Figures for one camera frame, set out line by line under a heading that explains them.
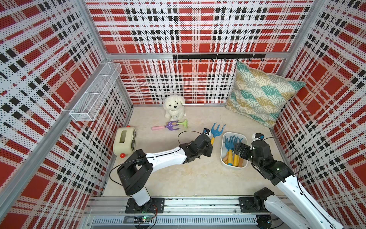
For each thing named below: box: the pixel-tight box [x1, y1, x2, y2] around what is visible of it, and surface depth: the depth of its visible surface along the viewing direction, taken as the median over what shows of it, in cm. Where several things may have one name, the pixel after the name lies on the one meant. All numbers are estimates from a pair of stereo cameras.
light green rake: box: [176, 119, 189, 129], surface depth 109 cm
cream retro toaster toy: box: [112, 125, 137, 159], surface depth 92 cm
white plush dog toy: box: [163, 94, 186, 122], surface depth 101 cm
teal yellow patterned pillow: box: [224, 61, 307, 129], surface depth 92 cm
